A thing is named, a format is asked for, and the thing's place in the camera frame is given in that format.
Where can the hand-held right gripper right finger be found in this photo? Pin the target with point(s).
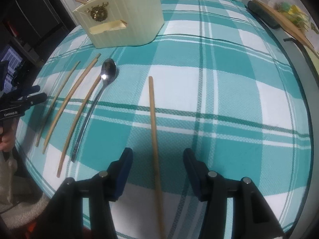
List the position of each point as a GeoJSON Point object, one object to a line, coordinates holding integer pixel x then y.
{"type": "Point", "coordinates": [193, 173]}

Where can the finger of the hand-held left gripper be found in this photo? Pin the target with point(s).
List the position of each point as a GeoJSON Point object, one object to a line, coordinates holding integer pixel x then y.
{"type": "Point", "coordinates": [35, 100]}
{"type": "Point", "coordinates": [28, 90]}

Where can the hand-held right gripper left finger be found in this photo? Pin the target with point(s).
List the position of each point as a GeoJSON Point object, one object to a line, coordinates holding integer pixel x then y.
{"type": "Point", "coordinates": [122, 171]}

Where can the steel spoon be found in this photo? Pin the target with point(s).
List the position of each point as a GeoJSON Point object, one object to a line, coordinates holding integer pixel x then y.
{"type": "Point", "coordinates": [109, 70]}

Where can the cream utensil holder box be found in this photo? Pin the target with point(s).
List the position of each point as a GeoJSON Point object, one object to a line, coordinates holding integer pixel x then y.
{"type": "Point", "coordinates": [129, 12]}

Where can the person's left hand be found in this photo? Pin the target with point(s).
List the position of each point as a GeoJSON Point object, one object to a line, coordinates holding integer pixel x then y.
{"type": "Point", "coordinates": [7, 139]}

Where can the dark refrigerator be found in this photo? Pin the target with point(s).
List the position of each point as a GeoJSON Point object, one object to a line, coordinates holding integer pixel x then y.
{"type": "Point", "coordinates": [32, 17]}

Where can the grey fleece clothing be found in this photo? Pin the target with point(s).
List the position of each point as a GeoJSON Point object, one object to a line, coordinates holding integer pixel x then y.
{"type": "Point", "coordinates": [20, 191]}

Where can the green cutting board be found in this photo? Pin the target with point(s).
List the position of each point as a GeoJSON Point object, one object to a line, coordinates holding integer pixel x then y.
{"type": "Point", "coordinates": [313, 59]}

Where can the wooden cutting board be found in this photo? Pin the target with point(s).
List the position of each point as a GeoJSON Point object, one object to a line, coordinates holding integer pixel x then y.
{"type": "Point", "coordinates": [284, 21]}

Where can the plastic bag of yellow items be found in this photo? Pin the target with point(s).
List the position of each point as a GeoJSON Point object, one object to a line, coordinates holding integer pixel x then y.
{"type": "Point", "coordinates": [294, 12]}

